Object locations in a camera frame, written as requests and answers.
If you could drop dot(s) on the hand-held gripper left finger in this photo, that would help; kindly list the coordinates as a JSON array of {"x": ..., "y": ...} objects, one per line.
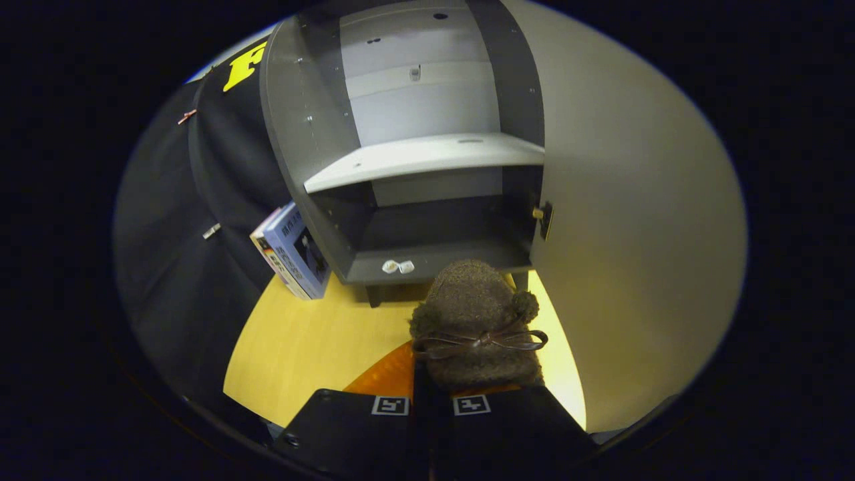
[{"x": 347, "y": 434}]

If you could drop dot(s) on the brown fuzzy shoe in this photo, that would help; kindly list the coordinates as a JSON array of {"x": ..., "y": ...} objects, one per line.
[{"x": 474, "y": 294}]

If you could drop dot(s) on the metal door hinge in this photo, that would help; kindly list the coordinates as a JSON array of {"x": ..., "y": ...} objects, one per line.
[{"x": 544, "y": 219}]

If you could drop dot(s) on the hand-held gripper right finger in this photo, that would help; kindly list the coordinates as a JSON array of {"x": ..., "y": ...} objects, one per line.
[{"x": 507, "y": 434}]

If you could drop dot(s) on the red clothespin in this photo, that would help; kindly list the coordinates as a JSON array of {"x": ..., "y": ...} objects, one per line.
[{"x": 187, "y": 117}]

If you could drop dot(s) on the white cabinet shelf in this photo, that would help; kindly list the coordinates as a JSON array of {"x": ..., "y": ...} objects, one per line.
[{"x": 427, "y": 157}]

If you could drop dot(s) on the black backdrop cloth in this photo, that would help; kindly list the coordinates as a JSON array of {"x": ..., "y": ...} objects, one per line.
[{"x": 174, "y": 280}]

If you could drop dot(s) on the grey shoe cabinet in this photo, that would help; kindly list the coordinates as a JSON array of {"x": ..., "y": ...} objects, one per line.
[{"x": 314, "y": 133}]

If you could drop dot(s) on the white clothespin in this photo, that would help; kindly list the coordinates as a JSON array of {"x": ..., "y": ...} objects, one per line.
[{"x": 212, "y": 231}]

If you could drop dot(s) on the beige shoe cabinet door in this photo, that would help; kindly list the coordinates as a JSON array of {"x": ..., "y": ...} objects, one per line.
[{"x": 634, "y": 234}]

